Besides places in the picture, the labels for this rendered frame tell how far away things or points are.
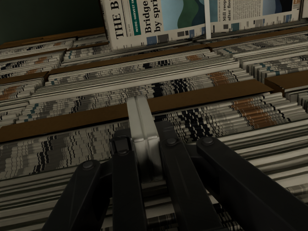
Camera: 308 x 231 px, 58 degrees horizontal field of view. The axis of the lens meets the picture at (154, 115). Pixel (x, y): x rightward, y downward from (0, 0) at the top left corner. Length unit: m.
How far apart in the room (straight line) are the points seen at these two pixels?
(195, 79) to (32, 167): 0.22
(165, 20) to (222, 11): 0.11
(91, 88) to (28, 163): 0.17
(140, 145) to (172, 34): 0.41
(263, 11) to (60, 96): 0.41
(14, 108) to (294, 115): 0.32
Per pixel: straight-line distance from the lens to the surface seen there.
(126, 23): 0.53
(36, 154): 0.24
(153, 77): 0.37
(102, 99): 0.34
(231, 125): 0.23
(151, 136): 0.15
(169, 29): 0.54
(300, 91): 0.32
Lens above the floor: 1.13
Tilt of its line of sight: 65 degrees down
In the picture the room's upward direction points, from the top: 161 degrees clockwise
